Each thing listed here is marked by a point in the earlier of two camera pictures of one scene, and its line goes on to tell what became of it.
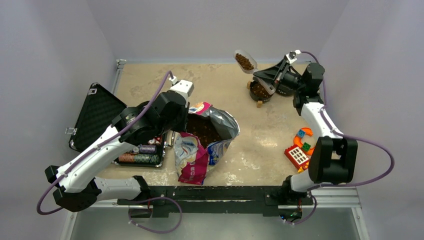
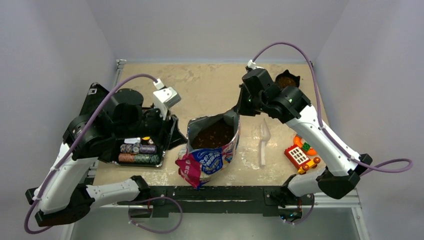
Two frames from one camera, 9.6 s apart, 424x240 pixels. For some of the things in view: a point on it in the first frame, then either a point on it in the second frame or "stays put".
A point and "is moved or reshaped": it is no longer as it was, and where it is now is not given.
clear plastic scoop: x=248 y=65 to x=265 y=135
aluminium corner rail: x=120 y=63 stays put
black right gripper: x=270 y=74 to x=250 y=111
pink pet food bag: x=209 y=133 is moved or reshaped
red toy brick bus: x=297 y=157 stays put
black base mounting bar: x=169 y=199 stays put
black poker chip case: x=97 y=110 stays put
